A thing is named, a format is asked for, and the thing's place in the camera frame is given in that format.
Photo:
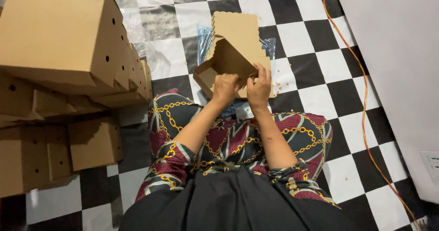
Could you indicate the blue clear plastic wrap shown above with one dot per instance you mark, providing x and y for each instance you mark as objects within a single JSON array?
[{"x": 203, "y": 39}]

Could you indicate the clear plastic sheet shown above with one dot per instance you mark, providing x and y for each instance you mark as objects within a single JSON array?
[{"x": 157, "y": 22}]

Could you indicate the black cloth garment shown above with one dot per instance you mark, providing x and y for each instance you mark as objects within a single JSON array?
[{"x": 233, "y": 203}]

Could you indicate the person's left hand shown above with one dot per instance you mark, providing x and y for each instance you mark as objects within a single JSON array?
[{"x": 224, "y": 88}]

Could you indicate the person's right hand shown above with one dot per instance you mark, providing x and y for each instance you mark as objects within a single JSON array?
[{"x": 259, "y": 92}]

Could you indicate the scattered cardboard punch-out bits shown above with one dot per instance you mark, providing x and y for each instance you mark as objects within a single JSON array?
[{"x": 277, "y": 84}]

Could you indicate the half-folded brown cardboard box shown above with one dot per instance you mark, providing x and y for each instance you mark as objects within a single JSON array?
[{"x": 224, "y": 58}]

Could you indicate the white wall socket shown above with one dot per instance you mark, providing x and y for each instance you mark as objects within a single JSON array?
[{"x": 431, "y": 167}]

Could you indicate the stack of flat cardboard blanks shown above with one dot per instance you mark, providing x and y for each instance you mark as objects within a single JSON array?
[{"x": 236, "y": 25}]

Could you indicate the person's left fingers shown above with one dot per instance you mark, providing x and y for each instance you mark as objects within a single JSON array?
[{"x": 230, "y": 78}]

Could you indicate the heap of assembled cardboard boxes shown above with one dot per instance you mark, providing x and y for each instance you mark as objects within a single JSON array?
[{"x": 58, "y": 39}]

